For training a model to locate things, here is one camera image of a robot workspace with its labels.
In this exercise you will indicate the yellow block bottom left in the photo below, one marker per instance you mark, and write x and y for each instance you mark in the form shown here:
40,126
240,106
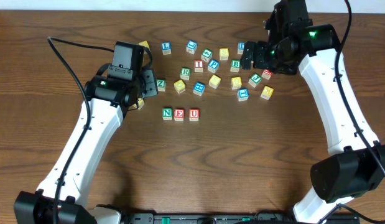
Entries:
139,104

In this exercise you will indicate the blue tilted L block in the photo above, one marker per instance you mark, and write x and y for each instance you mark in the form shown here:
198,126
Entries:
191,47

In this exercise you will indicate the green R block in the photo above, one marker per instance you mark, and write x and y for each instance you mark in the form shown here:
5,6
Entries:
185,73

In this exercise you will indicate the blue T block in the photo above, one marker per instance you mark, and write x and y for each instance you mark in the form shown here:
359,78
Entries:
242,94

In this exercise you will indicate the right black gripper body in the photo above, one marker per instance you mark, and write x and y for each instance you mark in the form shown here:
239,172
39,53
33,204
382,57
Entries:
259,55

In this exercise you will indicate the green Z block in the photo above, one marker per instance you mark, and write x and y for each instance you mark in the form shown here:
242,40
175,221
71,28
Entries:
161,85

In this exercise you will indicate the plain yellow block top left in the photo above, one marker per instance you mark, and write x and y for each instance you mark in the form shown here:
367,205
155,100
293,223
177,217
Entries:
145,45

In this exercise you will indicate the yellow S block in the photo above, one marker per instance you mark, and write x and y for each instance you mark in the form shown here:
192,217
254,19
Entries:
214,81

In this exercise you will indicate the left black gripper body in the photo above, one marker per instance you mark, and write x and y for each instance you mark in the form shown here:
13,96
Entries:
150,82

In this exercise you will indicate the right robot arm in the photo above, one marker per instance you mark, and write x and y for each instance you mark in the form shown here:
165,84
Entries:
356,162

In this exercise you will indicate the green J block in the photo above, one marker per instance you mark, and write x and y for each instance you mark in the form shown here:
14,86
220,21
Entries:
255,80

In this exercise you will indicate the green 4 block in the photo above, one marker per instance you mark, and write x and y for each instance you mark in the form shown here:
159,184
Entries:
206,55

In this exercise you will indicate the yellow block top centre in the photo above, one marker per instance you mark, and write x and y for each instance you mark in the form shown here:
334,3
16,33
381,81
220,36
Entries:
224,54

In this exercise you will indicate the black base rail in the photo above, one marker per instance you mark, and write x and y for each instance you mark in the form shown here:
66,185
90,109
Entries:
261,217

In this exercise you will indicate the red E block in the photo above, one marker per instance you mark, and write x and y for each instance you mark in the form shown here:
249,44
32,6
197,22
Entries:
179,114

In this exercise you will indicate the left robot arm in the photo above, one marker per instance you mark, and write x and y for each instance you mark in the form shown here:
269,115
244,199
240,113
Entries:
114,90

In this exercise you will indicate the red M block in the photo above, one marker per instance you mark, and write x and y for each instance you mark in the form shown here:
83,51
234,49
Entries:
266,74

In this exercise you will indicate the green B block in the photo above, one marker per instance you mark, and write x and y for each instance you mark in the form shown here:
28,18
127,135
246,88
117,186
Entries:
235,66

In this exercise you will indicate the yellow M block far right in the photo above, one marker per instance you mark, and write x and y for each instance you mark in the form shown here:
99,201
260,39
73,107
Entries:
267,92

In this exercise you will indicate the red U block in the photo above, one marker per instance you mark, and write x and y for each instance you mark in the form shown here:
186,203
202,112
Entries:
194,114

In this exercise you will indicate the red I block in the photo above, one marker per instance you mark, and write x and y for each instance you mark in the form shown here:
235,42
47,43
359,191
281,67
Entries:
198,66

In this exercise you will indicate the yellow block right centre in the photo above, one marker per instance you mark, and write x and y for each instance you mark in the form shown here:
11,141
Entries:
236,83

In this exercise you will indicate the blue P block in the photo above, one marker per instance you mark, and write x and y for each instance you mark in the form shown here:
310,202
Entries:
213,66

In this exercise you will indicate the blue D block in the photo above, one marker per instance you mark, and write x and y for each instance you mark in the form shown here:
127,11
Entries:
240,48

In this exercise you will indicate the green N block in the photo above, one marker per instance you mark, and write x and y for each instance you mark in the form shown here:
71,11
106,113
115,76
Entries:
167,114

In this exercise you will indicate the blue E block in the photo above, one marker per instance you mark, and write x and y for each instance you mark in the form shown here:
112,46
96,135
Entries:
199,89

